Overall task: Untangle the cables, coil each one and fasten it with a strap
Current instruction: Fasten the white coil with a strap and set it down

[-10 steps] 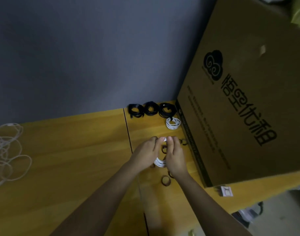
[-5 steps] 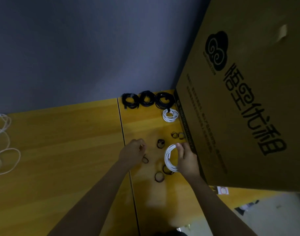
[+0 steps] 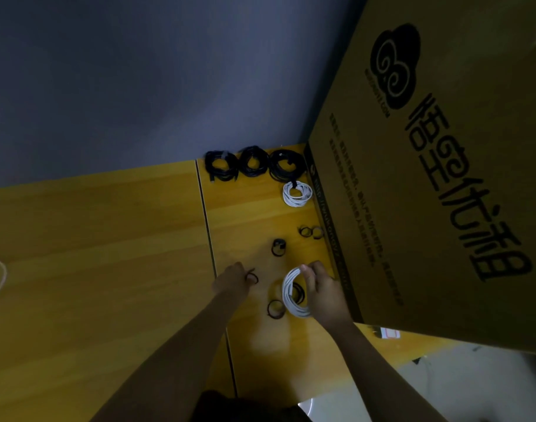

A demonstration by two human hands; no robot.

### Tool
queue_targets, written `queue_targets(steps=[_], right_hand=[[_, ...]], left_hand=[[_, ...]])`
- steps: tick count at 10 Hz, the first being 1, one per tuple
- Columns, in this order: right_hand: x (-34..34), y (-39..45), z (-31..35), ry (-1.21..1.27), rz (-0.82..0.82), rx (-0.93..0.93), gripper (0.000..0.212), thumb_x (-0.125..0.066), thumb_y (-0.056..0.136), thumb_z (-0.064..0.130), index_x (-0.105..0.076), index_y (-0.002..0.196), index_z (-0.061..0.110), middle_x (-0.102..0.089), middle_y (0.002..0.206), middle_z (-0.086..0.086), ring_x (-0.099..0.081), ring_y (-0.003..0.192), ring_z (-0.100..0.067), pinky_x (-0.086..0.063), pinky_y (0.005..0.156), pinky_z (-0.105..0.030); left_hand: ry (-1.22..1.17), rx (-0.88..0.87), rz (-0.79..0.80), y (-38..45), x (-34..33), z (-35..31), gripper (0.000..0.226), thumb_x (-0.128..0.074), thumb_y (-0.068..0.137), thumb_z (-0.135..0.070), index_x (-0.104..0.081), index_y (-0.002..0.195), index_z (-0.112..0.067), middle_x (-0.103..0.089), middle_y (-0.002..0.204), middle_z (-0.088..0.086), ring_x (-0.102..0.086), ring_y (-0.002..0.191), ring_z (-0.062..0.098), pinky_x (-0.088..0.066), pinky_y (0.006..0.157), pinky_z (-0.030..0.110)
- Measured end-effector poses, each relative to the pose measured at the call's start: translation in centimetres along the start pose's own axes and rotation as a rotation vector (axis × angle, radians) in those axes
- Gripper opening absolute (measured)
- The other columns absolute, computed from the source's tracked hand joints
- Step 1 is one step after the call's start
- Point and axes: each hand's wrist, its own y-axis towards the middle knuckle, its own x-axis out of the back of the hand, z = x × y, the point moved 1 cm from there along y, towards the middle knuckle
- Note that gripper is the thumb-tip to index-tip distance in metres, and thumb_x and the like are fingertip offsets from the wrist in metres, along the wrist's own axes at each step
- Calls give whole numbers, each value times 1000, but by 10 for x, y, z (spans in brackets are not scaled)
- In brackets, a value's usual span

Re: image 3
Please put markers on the person's left hand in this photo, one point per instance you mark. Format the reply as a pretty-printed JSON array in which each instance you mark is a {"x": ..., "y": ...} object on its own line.
[{"x": 231, "y": 285}]

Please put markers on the person's right hand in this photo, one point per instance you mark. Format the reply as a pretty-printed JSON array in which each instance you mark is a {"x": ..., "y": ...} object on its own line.
[{"x": 329, "y": 299}]

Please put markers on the group of black cable ties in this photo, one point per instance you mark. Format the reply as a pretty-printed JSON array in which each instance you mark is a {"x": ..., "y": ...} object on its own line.
[{"x": 278, "y": 252}]

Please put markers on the person's left forearm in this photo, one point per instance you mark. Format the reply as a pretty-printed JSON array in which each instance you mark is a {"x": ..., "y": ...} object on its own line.
[{"x": 167, "y": 373}]

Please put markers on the person's right forearm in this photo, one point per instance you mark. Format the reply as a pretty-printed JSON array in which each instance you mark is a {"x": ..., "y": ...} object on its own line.
[{"x": 382, "y": 382}]

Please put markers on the person's dark clothing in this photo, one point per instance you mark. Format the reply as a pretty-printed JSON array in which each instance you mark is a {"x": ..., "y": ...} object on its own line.
[{"x": 250, "y": 408}]

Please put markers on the small white packet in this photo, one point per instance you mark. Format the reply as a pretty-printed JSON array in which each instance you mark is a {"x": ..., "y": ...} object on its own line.
[{"x": 389, "y": 333}]

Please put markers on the cardboard box with black print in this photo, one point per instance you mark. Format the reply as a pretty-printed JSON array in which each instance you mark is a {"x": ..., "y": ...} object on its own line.
[{"x": 444, "y": 153}]

